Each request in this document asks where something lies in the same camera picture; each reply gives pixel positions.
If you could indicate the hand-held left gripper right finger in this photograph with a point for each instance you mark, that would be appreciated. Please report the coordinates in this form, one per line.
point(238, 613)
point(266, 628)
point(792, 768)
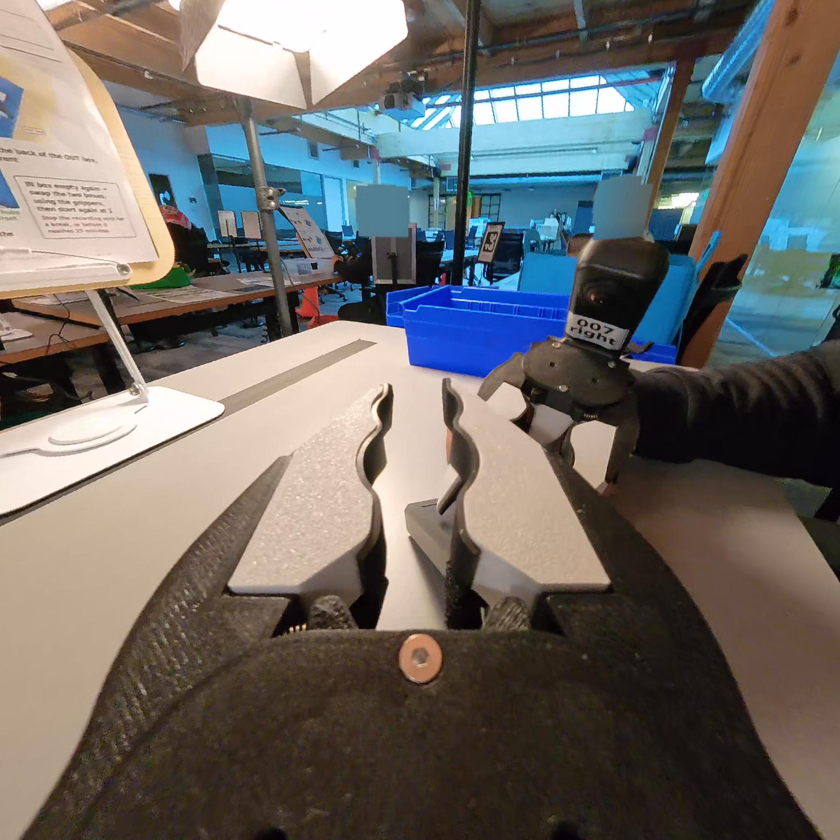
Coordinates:
point(538, 525)

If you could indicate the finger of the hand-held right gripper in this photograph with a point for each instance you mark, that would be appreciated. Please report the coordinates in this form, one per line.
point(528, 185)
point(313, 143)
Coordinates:
point(453, 493)

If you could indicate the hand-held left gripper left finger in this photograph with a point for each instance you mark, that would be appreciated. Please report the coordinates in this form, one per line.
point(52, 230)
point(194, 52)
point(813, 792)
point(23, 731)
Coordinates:
point(302, 525)

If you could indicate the black usb hub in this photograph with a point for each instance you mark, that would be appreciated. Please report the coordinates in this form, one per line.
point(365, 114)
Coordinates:
point(426, 531)

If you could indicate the blue plastic bin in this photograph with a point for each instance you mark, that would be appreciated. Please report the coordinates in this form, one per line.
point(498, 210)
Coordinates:
point(472, 334)
point(394, 308)

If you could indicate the person's right forearm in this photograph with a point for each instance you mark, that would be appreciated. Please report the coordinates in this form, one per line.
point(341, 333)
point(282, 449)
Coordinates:
point(735, 413)

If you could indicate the blue partition panel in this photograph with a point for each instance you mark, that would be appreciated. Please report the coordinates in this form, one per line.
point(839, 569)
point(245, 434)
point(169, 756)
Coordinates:
point(544, 272)

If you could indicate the black white marker sign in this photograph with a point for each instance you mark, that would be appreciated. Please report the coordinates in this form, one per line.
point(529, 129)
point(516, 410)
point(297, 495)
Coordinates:
point(491, 243)

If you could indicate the black pole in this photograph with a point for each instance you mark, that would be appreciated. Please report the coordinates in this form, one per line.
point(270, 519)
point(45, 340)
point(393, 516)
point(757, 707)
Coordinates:
point(467, 131)

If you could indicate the orange traffic cone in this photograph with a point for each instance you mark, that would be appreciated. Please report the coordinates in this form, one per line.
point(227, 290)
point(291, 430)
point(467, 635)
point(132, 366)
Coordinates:
point(312, 305)

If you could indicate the grey monitor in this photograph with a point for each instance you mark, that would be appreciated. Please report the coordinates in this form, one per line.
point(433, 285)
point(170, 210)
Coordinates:
point(394, 259)
point(228, 223)

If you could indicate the white document stand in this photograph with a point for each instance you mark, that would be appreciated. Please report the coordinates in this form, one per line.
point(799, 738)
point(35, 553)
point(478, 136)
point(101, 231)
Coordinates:
point(98, 426)

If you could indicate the work table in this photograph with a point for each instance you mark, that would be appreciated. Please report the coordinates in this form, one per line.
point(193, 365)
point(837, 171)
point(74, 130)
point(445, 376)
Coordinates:
point(197, 295)

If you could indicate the green bag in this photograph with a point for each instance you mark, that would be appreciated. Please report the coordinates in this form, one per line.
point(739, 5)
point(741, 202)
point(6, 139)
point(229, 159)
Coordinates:
point(161, 279)

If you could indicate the instruction poster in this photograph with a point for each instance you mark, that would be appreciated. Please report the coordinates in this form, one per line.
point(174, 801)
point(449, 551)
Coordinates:
point(305, 233)

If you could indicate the metal light stand pole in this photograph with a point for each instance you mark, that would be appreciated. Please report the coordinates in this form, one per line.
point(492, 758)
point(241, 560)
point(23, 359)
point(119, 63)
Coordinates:
point(266, 216)

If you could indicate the white softbox light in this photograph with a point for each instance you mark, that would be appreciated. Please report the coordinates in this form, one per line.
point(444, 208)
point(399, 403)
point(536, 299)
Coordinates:
point(295, 39)

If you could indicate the wooden post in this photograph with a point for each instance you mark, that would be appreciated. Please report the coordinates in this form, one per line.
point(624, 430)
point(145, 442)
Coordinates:
point(768, 164)

